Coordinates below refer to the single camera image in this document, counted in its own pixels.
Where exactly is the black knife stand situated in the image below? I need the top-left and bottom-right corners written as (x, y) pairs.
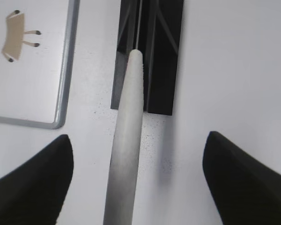
top-left (111, 0), bottom-right (184, 115)

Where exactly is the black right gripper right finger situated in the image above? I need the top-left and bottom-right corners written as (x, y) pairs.
top-left (202, 131), bottom-right (281, 225)

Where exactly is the grey rimmed white cutting board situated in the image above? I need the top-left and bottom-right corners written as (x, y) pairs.
top-left (0, 0), bottom-right (80, 129)

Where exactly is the white handled kitchen knife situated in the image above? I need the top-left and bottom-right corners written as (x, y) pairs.
top-left (103, 0), bottom-right (144, 225)

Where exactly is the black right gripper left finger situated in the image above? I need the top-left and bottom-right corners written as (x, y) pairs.
top-left (0, 135), bottom-right (74, 225)

